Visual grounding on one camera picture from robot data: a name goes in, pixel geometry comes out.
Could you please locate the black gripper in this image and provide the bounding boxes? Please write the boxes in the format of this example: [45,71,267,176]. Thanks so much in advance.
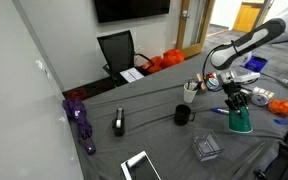
[219,70,260,111]

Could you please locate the green plastic cup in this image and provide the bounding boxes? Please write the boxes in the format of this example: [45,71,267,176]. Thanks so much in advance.
[228,106,253,133]

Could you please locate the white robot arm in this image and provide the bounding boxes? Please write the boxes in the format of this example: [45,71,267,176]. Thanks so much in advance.
[202,7,288,75]

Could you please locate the white paper cup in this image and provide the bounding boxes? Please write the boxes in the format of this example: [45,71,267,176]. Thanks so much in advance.
[183,82,197,103]

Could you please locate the blue black marker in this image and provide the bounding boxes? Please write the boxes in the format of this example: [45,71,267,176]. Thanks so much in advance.
[211,108,229,115]

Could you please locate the clear tray with snacks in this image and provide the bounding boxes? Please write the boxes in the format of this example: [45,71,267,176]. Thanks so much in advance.
[197,73,221,92]

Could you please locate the orange cloth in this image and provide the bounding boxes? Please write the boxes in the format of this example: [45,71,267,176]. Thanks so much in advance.
[268,99,288,115]

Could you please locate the clear plastic box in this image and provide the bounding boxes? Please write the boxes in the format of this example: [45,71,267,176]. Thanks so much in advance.
[192,130,224,162]

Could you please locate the black mug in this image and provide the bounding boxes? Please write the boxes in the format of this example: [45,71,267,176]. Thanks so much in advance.
[174,104,195,126]

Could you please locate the grey tablecloth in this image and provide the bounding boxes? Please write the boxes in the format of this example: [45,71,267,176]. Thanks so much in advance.
[76,57,288,180]

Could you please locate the orange bags on floor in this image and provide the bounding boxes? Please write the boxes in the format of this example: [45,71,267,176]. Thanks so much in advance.
[142,49,184,73]

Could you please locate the wooden door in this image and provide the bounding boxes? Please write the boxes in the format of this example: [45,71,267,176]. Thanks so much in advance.
[176,0,215,58]

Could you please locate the papers on chair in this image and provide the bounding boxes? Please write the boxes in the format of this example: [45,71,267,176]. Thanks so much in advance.
[120,68,144,83]

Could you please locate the black white tablet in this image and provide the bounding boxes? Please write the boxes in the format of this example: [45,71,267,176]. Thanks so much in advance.
[121,151,161,180]

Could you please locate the black office chair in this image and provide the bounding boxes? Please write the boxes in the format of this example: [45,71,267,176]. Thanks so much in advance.
[97,30,154,87]

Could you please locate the purple folded umbrella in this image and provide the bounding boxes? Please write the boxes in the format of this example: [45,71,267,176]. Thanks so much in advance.
[63,99,96,155]

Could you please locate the black wall television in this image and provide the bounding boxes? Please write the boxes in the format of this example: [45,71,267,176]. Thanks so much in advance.
[94,0,170,23]

